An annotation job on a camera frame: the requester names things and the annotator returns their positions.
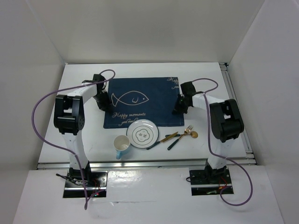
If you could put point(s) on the gold knife green handle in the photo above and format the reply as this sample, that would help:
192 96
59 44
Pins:
163 140

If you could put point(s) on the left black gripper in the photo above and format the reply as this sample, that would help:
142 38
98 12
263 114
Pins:
104 106

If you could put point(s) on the aluminium front rail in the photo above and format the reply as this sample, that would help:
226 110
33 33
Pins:
143 164

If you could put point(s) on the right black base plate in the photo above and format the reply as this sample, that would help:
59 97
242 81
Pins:
202 186

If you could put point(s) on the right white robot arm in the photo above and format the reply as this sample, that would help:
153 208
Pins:
225 124

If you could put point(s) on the white plate green rim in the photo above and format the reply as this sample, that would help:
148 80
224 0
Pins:
142 134

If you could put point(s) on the gold fork green handle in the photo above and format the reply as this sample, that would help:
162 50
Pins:
187 130

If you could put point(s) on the gold spoon green handle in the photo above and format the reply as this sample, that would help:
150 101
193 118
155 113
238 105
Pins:
193 134

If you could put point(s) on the blue fish placemat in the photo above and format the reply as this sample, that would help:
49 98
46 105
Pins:
151 98

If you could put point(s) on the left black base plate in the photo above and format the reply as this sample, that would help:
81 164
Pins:
97 186

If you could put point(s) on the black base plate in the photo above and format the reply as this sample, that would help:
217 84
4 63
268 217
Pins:
97 186
202 186

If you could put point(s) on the blue white mug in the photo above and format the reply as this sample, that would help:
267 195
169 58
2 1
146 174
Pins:
121 145

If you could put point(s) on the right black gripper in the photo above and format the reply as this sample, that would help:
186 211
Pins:
178 109

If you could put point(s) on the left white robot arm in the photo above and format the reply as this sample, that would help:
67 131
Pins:
69 119

